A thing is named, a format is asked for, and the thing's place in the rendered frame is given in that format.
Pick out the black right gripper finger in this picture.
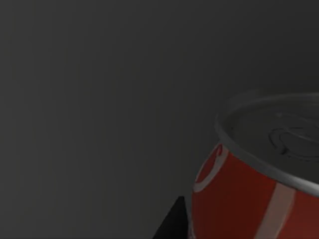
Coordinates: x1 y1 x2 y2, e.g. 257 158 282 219
152 196 189 239

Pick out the red and white can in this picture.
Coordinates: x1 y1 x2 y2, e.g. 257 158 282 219
190 93 319 239

